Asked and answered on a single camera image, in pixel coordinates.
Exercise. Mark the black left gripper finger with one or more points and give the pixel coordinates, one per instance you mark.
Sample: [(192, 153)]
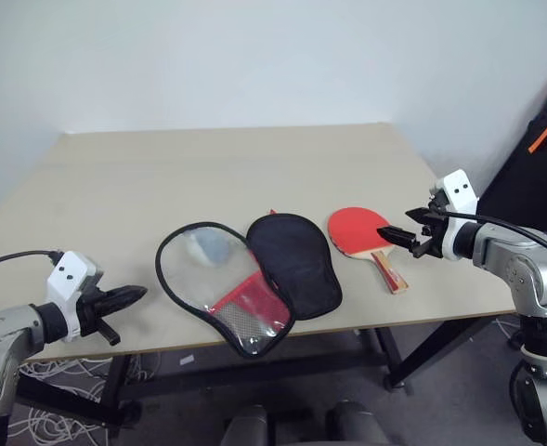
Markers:
[(124, 292), (120, 305)]

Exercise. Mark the black bag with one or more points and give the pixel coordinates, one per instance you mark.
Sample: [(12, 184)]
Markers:
[(519, 186)]

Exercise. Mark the black clear paddle case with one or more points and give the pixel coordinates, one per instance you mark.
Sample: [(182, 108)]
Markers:
[(296, 274)]

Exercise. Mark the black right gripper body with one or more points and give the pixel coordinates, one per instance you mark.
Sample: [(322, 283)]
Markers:
[(433, 237)]

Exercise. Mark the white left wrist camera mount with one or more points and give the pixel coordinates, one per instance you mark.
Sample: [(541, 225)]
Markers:
[(71, 271)]

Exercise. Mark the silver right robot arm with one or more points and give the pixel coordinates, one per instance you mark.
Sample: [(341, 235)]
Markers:
[(510, 260)]

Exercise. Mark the small white paper scrap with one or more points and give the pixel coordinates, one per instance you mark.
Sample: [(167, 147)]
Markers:
[(187, 360)]

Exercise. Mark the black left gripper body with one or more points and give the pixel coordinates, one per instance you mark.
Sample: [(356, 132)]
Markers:
[(89, 312)]

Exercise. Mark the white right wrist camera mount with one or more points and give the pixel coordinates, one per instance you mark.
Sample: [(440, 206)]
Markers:
[(461, 190)]

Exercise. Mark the black metal table frame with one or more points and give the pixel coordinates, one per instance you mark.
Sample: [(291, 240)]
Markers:
[(115, 385)]

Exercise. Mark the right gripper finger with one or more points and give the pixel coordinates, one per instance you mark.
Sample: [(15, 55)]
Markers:
[(421, 215), (396, 237)]

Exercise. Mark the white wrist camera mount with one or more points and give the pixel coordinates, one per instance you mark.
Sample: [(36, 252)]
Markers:
[(71, 271), (461, 190)]

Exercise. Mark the red table tennis paddle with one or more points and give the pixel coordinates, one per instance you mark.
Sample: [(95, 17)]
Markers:
[(352, 227)]

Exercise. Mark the dark grey rounded shape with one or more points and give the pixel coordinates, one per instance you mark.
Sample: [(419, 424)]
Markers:
[(354, 423), (247, 425)]

